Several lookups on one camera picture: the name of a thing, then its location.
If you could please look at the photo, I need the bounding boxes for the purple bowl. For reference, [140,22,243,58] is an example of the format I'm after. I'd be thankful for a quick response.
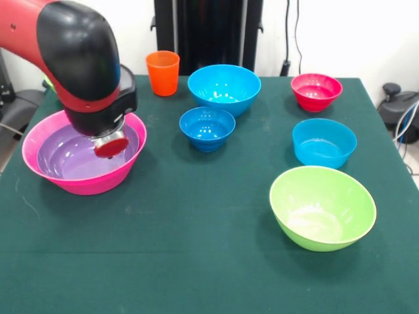
[37,124,141,180]

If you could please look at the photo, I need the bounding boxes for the small pink bowl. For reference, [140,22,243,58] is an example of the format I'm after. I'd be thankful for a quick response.
[290,73,344,113]

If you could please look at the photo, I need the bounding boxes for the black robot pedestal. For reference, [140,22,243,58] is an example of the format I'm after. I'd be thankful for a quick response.
[150,0,264,77]

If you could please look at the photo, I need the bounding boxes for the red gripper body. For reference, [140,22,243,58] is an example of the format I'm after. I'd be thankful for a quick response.
[94,136,130,159]

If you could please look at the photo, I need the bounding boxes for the bundle of floor cables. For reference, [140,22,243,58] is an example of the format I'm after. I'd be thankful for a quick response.
[391,101,419,177]

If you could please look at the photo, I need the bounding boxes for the black wall cable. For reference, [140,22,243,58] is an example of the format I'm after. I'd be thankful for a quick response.
[281,0,304,78]

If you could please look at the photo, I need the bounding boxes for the orange cup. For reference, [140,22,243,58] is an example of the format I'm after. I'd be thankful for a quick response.
[145,50,181,97]

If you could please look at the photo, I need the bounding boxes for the small dark blue bowl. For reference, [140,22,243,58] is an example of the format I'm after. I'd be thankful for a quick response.
[179,106,236,153]

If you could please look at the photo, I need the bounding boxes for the large pink bowl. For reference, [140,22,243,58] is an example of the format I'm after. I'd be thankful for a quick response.
[22,109,147,196]

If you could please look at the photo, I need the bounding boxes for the light blue straight-sided bowl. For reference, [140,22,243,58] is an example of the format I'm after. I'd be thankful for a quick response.
[291,118,358,170]

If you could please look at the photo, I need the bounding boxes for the large blue bowl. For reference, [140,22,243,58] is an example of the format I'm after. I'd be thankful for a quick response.
[187,64,262,118]

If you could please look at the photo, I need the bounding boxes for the dark green table cloth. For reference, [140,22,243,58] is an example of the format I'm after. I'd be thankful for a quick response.
[0,74,419,314]

